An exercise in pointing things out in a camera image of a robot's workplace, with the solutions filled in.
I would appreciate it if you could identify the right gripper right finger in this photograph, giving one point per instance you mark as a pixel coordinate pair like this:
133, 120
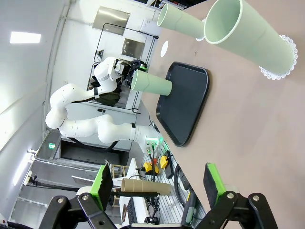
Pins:
213, 188

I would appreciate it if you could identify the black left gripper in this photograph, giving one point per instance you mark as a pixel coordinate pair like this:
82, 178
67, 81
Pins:
128, 68

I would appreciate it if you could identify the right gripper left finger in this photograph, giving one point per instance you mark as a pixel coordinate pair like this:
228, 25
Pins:
100, 188

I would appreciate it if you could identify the pale green plastic cup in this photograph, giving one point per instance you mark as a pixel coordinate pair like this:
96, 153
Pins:
250, 40
152, 84
181, 21

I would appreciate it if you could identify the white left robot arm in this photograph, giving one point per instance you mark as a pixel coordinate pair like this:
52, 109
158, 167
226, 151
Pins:
81, 128

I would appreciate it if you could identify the wooden shoe shelf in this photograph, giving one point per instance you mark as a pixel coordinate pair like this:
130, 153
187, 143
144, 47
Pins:
119, 170

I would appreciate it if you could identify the black grey handheld pendant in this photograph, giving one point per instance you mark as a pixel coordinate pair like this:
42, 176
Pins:
189, 212

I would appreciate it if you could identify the dark hanging garments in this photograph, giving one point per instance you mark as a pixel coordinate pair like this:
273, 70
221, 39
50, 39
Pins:
107, 97

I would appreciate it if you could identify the black metal clothes rack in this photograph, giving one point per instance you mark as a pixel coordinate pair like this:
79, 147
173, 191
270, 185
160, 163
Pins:
143, 34

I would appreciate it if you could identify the brown cardboard tube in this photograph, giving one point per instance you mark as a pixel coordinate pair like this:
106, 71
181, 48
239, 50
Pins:
143, 186

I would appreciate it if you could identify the black flat controller box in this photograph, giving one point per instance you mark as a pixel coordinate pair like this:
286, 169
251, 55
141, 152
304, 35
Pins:
169, 170

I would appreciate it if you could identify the slatted aluminium mounting platform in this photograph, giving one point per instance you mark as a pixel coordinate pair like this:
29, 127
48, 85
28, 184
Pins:
164, 202

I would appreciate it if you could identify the white floor appliance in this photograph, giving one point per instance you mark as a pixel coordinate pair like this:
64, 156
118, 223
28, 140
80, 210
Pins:
152, 27

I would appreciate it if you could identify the black plastic serving tray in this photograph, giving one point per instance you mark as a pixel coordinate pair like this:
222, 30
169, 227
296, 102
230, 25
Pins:
188, 102

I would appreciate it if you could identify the green exit sign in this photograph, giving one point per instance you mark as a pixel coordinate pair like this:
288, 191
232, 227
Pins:
51, 145

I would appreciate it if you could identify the ceiling light panel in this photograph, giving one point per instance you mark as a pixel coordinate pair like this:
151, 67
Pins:
25, 37

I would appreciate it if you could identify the grey metal wall box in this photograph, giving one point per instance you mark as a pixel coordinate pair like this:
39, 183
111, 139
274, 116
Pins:
133, 47

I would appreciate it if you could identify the large steel wall panel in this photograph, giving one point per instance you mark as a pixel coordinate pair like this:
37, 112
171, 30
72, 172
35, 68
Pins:
112, 17

